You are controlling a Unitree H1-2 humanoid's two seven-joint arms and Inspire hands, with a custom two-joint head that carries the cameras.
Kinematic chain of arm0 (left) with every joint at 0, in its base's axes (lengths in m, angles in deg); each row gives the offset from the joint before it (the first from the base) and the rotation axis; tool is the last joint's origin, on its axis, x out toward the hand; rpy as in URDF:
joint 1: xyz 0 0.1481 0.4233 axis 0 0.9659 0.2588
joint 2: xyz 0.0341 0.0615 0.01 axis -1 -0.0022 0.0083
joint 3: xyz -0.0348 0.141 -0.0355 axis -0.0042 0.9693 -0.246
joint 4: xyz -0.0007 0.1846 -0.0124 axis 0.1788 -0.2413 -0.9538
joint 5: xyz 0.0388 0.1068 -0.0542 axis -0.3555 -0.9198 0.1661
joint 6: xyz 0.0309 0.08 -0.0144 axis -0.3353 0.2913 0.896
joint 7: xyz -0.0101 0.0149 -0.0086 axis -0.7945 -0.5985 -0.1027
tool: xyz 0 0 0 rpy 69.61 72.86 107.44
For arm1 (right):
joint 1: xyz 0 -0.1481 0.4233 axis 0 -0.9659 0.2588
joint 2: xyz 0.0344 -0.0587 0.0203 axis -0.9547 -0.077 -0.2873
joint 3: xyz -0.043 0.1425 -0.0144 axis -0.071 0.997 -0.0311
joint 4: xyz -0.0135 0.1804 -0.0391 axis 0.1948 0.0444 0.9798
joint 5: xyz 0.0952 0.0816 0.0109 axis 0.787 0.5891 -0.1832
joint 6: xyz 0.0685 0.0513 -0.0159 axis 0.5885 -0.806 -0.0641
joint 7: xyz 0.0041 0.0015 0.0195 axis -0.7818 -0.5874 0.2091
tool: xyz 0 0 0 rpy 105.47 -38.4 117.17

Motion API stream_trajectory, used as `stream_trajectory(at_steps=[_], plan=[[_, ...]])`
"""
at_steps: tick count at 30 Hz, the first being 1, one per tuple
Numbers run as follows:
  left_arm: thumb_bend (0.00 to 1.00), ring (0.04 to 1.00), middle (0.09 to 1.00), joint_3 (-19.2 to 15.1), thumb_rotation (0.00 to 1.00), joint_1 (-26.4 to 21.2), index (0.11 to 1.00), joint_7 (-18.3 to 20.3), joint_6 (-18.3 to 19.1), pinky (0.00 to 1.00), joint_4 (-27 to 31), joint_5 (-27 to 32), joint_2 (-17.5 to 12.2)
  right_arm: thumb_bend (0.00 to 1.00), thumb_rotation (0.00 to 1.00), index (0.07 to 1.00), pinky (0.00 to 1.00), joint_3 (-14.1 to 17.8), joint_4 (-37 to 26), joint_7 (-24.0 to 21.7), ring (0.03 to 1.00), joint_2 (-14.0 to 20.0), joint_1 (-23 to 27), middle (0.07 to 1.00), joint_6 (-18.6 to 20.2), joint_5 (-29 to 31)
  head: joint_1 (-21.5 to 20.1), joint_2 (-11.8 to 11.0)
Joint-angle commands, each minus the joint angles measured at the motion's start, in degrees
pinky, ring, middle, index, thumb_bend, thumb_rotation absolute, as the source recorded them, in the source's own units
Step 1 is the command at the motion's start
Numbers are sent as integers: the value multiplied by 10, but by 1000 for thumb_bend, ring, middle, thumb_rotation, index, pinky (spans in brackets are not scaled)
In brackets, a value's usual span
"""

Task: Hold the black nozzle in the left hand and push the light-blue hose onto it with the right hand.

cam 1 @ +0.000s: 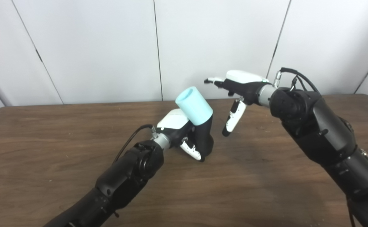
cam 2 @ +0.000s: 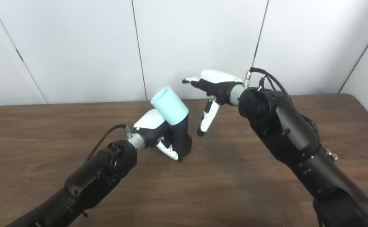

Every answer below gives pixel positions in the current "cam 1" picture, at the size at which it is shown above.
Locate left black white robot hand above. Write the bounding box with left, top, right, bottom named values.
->
left=157, top=109, right=205, bottom=162

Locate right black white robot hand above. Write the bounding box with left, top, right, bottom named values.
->
left=204, top=70, right=269, bottom=137

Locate light blue cylinder cup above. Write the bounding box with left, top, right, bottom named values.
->
left=175, top=86, right=213, bottom=126

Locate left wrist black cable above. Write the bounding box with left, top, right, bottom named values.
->
left=113, top=124, right=158, bottom=163

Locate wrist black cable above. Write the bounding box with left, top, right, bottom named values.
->
left=274, top=67, right=321, bottom=95
left=113, top=124, right=158, bottom=163

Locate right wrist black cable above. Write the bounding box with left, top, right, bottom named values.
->
left=274, top=67, right=321, bottom=95

